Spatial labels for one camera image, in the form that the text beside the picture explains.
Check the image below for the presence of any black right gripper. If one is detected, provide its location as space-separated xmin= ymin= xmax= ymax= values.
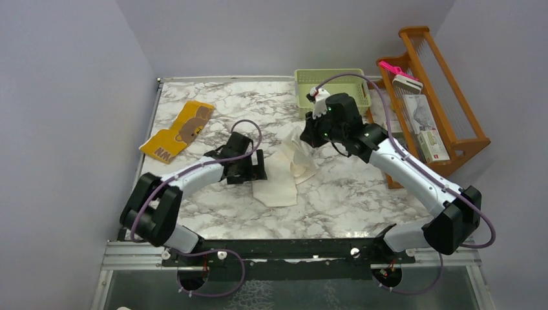
xmin=300 ymin=107 xmax=346 ymax=149

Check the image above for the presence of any white towel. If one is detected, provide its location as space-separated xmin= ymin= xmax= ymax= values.
xmin=252 ymin=127 xmax=317 ymax=207

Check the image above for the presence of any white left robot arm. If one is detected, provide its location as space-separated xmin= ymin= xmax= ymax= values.
xmin=120 ymin=132 xmax=267 ymax=265

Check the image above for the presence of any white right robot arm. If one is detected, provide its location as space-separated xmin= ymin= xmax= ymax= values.
xmin=300 ymin=88 xmax=481 ymax=263

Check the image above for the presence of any green plastic basket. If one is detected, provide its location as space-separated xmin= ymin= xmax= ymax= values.
xmin=295 ymin=68 xmax=372 ymax=119

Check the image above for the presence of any white grey box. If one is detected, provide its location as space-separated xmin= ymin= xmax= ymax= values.
xmin=392 ymin=74 xmax=423 ymax=94

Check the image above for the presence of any pink clip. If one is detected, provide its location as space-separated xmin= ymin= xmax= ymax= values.
xmin=378 ymin=61 xmax=419 ymax=81

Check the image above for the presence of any clear plastic package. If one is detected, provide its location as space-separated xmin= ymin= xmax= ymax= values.
xmin=403 ymin=94 xmax=437 ymax=134

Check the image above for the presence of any wooden rack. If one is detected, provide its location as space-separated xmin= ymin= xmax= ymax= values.
xmin=382 ymin=26 xmax=490 ymax=177

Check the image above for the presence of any white green box upper shelf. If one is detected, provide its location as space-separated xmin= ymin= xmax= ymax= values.
xmin=417 ymin=130 xmax=450 ymax=163

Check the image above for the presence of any yellow bear towel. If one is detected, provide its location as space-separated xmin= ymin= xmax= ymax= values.
xmin=139 ymin=101 xmax=215 ymax=164

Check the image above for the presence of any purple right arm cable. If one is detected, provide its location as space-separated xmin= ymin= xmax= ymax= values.
xmin=310 ymin=72 xmax=498 ymax=296

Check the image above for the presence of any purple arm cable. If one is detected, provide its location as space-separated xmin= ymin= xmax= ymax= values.
xmin=130 ymin=119 xmax=263 ymax=298
xmin=310 ymin=72 xmax=498 ymax=296

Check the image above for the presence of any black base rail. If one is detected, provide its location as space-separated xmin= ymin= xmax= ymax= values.
xmin=162 ymin=238 xmax=415 ymax=282

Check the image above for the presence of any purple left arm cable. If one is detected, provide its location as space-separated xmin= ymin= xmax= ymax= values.
xmin=130 ymin=119 xmax=263 ymax=298

